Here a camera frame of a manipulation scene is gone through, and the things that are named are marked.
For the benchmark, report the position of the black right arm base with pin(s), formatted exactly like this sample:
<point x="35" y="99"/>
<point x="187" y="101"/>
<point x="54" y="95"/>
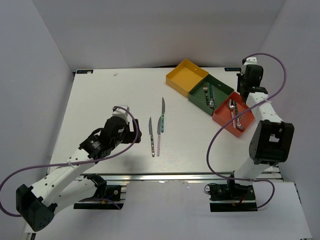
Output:
<point x="221" y="200"/>

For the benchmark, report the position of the knife with green handle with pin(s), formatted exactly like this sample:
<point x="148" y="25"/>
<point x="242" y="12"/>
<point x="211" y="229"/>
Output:
<point x="163" y="110"/>

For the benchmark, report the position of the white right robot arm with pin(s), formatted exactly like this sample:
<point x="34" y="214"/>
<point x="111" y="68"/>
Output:
<point x="271" y="141"/>

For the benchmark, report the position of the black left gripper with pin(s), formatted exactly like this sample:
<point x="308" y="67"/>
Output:
<point x="131" y="135"/>

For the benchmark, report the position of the spoon with green handle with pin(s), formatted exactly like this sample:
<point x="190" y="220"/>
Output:
<point x="239" y="126"/>

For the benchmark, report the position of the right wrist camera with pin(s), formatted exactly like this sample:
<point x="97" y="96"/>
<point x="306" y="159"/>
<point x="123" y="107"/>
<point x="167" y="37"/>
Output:
<point x="249" y="61"/>

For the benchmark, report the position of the knife with black patterned handle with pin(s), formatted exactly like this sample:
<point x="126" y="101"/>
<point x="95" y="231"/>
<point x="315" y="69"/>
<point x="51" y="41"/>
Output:
<point x="150" y="130"/>

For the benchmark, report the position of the fork with black patterned handle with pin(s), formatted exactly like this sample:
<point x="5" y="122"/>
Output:
<point x="206" y="92"/>

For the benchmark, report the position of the yellow square bin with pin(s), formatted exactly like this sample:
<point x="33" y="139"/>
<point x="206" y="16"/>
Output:
<point x="185" y="77"/>

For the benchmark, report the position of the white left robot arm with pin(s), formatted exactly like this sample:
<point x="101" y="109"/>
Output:
<point x="40" y="202"/>

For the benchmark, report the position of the knife with pink handle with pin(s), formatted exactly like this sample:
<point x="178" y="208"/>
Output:
<point x="159" y="127"/>

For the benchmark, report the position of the spoon with pink handle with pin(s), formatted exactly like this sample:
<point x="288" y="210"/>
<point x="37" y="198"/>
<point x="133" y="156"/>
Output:
<point x="231" y="108"/>

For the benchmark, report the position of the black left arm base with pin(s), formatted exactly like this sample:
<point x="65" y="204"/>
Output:
<point x="106" y="196"/>

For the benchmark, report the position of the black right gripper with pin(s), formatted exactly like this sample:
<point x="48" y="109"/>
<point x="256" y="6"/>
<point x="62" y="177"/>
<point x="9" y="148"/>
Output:
<point x="240" y="76"/>

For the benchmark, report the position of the green square bin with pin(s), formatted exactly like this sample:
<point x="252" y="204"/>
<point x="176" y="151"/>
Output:
<point x="221" y="92"/>

